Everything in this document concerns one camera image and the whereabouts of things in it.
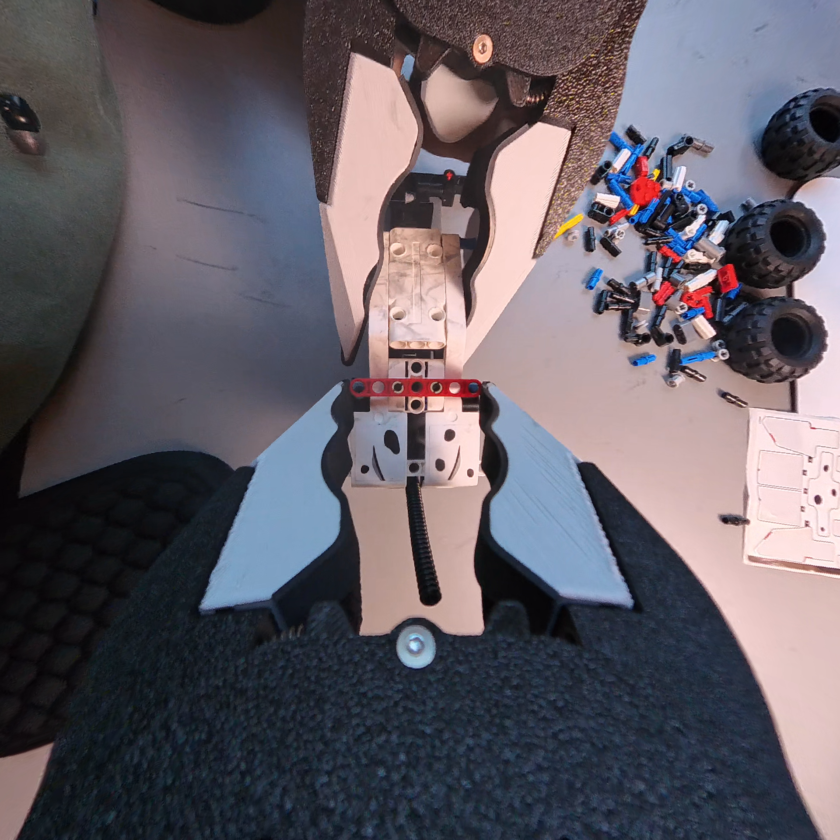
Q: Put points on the white sticker sheet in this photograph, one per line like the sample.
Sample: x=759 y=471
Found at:
x=794 y=492

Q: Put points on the yellow toy axle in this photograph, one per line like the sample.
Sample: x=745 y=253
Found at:
x=569 y=226

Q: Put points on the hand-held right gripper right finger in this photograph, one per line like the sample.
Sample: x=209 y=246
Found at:
x=558 y=525

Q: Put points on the black toy tire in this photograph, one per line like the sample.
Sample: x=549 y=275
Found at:
x=800 y=134
x=774 y=244
x=774 y=340

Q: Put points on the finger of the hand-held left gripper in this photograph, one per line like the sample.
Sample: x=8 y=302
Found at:
x=361 y=164
x=525 y=197

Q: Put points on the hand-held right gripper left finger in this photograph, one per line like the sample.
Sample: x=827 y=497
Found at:
x=275 y=525

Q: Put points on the white book stand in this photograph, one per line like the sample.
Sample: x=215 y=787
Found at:
x=820 y=394

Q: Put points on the pile of small toy pieces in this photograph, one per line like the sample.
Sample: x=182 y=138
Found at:
x=663 y=249

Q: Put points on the black toy spring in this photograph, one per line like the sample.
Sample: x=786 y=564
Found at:
x=421 y=544

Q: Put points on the black toy pin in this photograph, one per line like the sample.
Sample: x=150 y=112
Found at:
x=733 y=520
x=733 y=399

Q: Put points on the toy truck chassis model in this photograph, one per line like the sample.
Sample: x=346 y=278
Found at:
x=417 y=308

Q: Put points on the black padded armrest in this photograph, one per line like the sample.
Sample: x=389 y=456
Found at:
x=85 y=577

